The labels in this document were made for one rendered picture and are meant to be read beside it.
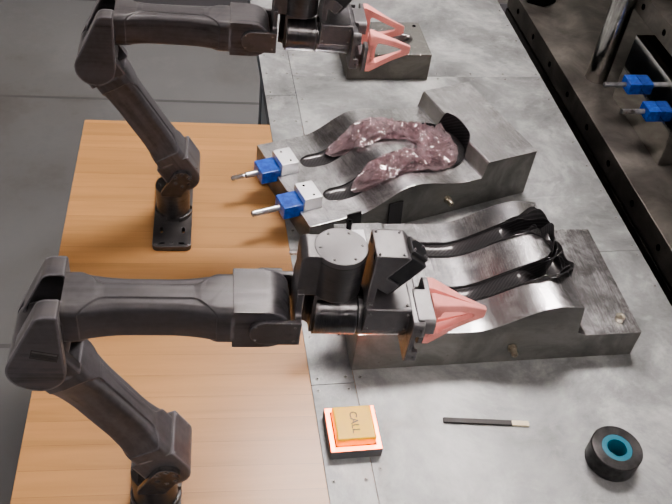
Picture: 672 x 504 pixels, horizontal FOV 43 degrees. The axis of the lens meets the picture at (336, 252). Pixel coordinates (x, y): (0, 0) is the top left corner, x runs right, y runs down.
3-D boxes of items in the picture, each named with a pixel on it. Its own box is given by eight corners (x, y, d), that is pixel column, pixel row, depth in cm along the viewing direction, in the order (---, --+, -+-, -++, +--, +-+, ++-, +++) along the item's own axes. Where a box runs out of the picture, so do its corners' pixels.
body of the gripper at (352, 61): (358, 3, 141) (314, 0, 140) (365, 35, 134) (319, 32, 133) (352, 37, 146) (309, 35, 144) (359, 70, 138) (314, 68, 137)
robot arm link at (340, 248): (363, 217, 93) (253, 213, 91) (373, 273, 87) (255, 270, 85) (347, 289, 101) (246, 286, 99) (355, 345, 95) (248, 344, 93)
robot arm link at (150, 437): (200, 434, 116) (51, 294, 94) (199, 477, 112) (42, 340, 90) (161, 447, 118) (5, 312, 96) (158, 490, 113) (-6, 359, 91)
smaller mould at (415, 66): (346, 79, 202) (349, 53, 198) (336, 46, 213) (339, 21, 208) (427, 79, 206) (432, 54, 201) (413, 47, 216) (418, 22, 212)
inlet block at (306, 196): (256, 233, 157) (257, 211, 153) (246, 216, 160) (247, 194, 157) (320, 217, 162) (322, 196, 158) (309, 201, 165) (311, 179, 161)
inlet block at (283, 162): (235, 197, 164) (236, 175, 160) (226, 181, 167) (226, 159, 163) (297, 183, 169) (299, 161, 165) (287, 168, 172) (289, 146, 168)
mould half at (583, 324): (351, 370, 140) (361, 316, 131) (328, 259, 158) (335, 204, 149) (629, 354, 149) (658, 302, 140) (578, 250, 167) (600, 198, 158)
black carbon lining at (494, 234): (385, 313, 141) (394, 274, 134) (368, 246, 152) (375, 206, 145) (581, 304, 147) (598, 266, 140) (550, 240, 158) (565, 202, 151)
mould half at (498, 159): (307, 248, 160) (312, 204, 152) (255, 166, 176) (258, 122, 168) (523, 192, 179) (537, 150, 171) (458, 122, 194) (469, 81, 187)
